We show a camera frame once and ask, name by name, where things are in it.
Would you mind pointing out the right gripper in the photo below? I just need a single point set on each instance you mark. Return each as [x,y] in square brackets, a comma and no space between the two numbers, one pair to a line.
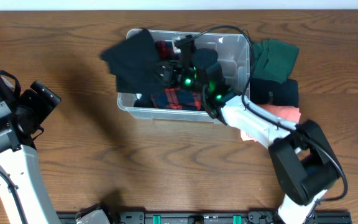
[171,79]

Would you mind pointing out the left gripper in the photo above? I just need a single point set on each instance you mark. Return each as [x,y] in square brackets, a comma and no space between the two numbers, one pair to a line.
[41,108]

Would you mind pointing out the red navy plaid garment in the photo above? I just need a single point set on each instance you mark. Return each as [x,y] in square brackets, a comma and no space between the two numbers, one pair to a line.
[174,98]

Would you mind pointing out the black garment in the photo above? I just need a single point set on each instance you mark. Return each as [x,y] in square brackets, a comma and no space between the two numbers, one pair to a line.
[135,64]

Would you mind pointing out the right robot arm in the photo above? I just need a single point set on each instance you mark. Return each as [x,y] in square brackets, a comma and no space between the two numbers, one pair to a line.
[303,160]

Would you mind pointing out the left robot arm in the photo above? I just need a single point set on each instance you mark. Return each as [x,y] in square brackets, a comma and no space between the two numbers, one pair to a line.
[22,190]

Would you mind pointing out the black folded pants in container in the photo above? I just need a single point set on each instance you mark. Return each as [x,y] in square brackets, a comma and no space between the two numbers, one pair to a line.
[145,101]

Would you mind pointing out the clear plastic storage container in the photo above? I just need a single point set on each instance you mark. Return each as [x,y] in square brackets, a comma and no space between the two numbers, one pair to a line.
[233,55]

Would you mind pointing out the dark teal folded garment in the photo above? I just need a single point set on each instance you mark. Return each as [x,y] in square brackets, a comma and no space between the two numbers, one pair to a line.
[264,92]

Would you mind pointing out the green folded garment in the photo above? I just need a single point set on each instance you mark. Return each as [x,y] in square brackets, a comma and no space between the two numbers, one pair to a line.
[274,60]

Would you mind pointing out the pink printed folded shirt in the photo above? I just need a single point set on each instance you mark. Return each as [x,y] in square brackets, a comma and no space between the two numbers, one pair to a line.
[290,113]

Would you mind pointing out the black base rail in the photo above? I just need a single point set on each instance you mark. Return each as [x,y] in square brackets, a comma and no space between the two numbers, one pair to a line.
[99,213]

